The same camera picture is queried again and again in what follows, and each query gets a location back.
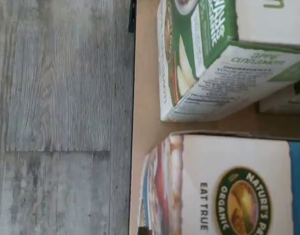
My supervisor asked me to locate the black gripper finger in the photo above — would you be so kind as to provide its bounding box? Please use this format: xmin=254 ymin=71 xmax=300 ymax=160
xmin=137 ymin=226 xmax=153 ymax=235

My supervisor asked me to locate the blue flax plus oatmeal box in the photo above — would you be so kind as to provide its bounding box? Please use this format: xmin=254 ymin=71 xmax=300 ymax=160
xmin=138 ymin=131 xmax=300 ymax=235

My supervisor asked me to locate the black metal shelf rack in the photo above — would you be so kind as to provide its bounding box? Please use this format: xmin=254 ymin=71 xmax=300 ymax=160
xmin=128 ymin=0 xmax=300 ymax=235

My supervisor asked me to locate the green apple cinnamon oatmeal box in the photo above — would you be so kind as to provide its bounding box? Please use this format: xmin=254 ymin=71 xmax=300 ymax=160
xmin=157 ymin=0 xmax=300 ymax=122

